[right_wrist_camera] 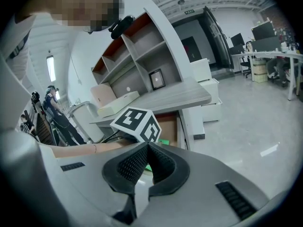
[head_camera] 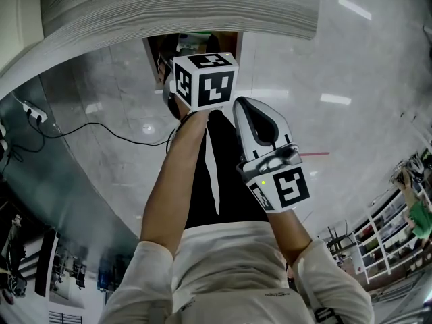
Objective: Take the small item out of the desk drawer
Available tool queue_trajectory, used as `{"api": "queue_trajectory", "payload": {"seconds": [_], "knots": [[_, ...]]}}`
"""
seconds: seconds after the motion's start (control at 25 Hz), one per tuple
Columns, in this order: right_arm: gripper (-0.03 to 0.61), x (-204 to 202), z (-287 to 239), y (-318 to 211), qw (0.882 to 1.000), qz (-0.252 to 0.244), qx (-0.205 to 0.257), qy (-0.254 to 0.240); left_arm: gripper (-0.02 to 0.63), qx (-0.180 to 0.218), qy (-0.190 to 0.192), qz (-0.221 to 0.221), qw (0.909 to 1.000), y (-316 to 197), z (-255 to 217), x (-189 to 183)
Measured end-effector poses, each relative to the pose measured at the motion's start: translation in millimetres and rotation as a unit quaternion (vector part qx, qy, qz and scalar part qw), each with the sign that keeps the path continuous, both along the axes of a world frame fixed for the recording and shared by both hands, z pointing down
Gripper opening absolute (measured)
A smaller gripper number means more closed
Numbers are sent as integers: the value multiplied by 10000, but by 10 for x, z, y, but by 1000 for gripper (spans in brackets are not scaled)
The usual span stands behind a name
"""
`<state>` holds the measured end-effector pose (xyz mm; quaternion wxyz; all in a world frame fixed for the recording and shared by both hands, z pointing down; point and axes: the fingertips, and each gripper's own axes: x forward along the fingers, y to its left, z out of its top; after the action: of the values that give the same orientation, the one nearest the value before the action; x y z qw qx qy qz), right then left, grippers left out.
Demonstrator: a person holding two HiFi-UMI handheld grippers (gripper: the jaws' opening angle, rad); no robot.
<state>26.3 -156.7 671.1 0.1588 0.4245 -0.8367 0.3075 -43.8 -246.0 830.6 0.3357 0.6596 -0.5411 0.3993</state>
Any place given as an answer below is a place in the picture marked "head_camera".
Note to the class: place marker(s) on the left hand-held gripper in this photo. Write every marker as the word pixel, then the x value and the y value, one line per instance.
pixel 211 86

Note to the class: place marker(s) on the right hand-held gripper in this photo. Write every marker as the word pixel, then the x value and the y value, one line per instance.
pixel 287 187

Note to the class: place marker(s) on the green and white packet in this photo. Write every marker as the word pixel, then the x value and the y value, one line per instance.
pixel 189 44

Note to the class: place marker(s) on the wooden box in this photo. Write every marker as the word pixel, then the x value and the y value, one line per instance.
pixel 236 49

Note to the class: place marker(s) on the person's left forearm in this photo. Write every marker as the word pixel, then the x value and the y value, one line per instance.
pixel 175 181

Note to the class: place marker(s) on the person's right forearm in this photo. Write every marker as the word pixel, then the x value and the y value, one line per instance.
pixel 290 235

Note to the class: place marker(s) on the grey wood-grain desk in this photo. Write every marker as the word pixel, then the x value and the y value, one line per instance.
pixel 168 8

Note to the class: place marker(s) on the person's black trousers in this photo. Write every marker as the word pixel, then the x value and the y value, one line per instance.
pixel 229 167

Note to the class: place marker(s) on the red floor tape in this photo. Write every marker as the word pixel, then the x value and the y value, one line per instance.
pixel 315 154

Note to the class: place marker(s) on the person's white shirt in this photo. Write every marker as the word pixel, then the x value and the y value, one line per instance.
pixel 236 275

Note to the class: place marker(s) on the white shelf rack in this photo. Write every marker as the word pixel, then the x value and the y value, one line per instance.
pixel 381 235

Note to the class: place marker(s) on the white power strip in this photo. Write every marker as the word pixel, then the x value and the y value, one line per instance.
pixel 33 111

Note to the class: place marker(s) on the black waist-worn device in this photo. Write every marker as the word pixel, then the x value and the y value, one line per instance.
pixel 325 316

